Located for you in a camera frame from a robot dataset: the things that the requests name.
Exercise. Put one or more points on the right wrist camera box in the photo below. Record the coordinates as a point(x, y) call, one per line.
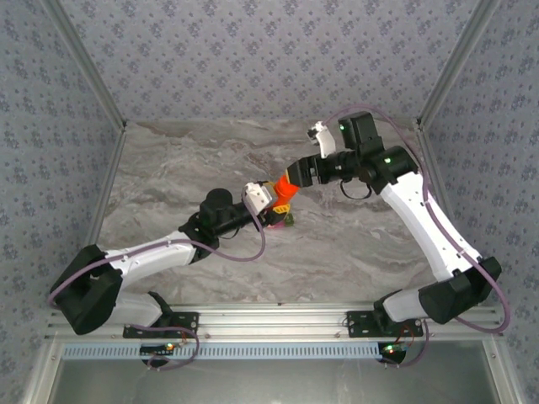
point(326, 141)

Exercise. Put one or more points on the small circuit board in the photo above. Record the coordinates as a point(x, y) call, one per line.
point(158, 348)
point(393, 348)

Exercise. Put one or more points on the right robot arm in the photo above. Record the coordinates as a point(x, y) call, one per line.
point(425, 223)

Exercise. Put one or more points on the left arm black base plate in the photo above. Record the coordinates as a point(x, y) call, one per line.
point(185, 322)

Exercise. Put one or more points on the orange pill bottle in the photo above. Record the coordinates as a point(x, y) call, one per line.
point(286, 189)

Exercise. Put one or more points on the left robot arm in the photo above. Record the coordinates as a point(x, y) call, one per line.
point(151, 254)

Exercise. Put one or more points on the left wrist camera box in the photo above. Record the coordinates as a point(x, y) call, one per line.
point(257, 195)

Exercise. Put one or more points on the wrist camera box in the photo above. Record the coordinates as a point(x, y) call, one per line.
point(257, 195)
point(326, 141)

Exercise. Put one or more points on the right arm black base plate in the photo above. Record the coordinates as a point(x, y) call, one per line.
point(360, 324)

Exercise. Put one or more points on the aluminium frame rail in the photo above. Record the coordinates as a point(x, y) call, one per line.
point(269, 322)

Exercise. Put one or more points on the aluminium frame post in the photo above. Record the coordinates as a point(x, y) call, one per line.
point(455, 63)
point(90, 69)

